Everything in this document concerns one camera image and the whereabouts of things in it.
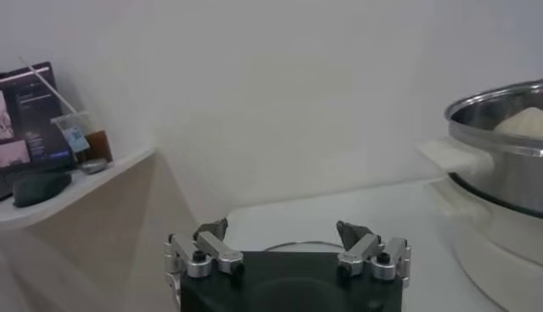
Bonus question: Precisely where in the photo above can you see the steel steamer pot cream handles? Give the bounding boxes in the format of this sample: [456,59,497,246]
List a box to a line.
[417,78,543,220]

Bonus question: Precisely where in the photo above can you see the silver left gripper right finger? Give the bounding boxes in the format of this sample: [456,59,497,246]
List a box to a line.
[335,220,411,282]

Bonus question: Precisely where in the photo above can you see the white electric cooker base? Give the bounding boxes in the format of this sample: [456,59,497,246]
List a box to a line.
[423,177,543,312]

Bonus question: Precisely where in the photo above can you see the plastic cup iced coffee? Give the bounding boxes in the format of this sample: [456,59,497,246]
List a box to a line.
[50,110,115,164]

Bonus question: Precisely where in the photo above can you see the small grey round puck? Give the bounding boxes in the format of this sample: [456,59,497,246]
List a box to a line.
[79,158,109,176]

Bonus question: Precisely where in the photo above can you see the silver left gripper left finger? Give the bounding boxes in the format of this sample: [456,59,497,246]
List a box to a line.
[164,217,245,280]

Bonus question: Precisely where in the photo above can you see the white side table with laptop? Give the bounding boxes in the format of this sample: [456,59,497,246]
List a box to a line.
[0,147,157,232]

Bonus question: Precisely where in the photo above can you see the white steamed baozi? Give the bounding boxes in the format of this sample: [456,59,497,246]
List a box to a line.
[494,105,543,141]

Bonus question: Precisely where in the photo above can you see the black computer mouse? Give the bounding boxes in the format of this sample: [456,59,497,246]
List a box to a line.
[11,171,73,209]

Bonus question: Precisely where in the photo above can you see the white drinking straw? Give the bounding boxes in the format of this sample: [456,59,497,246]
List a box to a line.
[19,57,80,115]

